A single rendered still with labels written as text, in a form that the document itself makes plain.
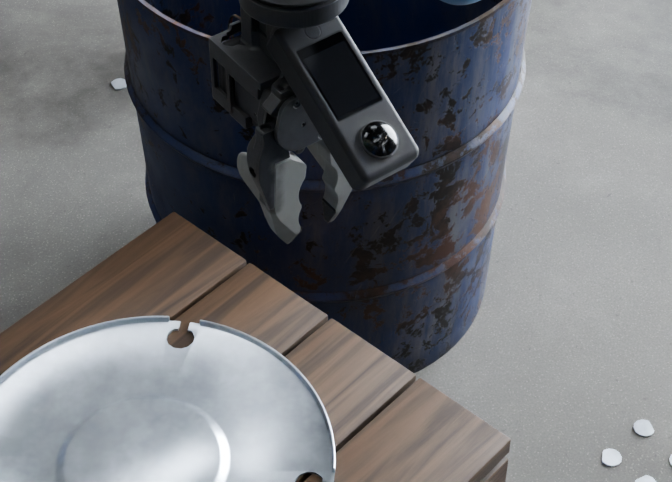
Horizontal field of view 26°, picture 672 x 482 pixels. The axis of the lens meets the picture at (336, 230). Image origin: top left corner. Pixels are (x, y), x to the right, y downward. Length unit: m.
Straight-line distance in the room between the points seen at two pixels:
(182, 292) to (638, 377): 0.61
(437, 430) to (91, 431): 0.27
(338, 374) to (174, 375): 0.13
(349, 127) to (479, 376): 0.75
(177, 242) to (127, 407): 0.19
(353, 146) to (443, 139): 0.47
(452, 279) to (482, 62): 0.29
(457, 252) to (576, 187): 0.37
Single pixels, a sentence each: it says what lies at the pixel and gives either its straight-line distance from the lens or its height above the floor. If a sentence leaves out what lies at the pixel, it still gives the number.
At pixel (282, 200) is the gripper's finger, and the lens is 1.00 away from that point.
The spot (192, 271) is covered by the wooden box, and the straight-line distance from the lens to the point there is 1.25.
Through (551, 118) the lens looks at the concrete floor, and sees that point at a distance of 1.95.
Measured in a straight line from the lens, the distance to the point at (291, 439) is 1.12.
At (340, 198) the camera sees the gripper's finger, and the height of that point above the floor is 0.53.
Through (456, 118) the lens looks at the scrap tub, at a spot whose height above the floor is 0.37.
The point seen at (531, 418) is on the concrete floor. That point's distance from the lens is 1.60.
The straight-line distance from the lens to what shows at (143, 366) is 1.18.
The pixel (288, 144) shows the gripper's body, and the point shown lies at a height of 0.61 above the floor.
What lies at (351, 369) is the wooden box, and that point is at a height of 0.35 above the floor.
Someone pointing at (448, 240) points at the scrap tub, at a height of 0.20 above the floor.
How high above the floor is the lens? 1.25
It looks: 45 degrees down
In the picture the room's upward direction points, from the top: straight up
